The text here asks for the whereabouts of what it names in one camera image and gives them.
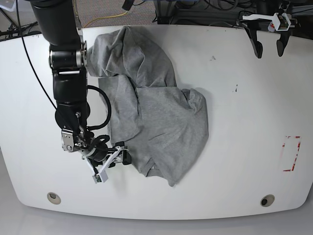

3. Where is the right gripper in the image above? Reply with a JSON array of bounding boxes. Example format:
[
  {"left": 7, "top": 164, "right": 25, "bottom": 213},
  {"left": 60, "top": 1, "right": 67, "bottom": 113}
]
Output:
[{"left": 61, "top": 128, "right": 132, "bottom": 169}]

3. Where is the grey T-shirt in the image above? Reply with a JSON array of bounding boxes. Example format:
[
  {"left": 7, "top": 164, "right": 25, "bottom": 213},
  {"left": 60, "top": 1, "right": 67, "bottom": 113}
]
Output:
[{"left": 88, "top": 26, "right": 209, "bottom": 186}]

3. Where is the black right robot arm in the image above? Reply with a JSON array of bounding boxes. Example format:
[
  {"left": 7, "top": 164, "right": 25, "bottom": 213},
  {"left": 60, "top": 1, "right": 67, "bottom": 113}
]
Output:
[{"left": 30, "top": 0, "right": 132, "bottom": 169}]

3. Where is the left table grommet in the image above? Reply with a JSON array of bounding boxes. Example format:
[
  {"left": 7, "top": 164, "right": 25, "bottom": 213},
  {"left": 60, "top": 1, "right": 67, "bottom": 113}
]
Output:
[{"left": 47, "top": 192, "right": 61, "bottom": 205}]

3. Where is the table grommet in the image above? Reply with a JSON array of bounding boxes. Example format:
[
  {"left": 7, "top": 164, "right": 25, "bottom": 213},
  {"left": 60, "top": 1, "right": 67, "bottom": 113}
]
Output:
[
  {"left": 260, "top": 194, "right": 275, "bottom": 207},
  {"left": 47, "top": 192, "right": 61, "bottom": 205}
]

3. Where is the right table grommet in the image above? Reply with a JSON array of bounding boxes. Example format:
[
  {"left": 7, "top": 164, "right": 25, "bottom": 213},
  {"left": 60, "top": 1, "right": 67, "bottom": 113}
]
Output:
[{"left": 260, "top": 194, "right": 275, "bottom": 207}]

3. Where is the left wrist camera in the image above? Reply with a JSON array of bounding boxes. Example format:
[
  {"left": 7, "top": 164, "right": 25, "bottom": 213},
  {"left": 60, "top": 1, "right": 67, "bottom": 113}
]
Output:
[{"left": 268, "top": 13, "right": 297, "bottom": 32}]

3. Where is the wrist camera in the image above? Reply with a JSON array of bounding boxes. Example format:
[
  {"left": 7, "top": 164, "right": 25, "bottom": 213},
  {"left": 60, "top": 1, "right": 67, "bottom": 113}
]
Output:
[
  {"left": 93, "top": 170, "right": 108, "bottom": 184},
  {"left": 268, "top": 13, "right": 297, "bottom": 32}
]

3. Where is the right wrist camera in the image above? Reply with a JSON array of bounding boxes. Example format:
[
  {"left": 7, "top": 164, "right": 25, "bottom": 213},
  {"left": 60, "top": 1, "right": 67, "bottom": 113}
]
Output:
[{"left": 93, "top": 170, "right": 108, "bottom": 184}]

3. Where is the black frame base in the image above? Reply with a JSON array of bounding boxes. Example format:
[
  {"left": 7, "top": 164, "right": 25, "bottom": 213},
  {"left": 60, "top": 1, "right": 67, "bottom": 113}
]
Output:
[{"left": 153, "top": 0, "right": 240, "bottom": 27}]

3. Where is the yellow cable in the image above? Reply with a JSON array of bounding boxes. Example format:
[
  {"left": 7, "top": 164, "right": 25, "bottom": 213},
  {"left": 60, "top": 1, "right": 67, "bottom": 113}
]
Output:
[{"left": 84, "top": 3, "right": 130, "bottom": 29}]

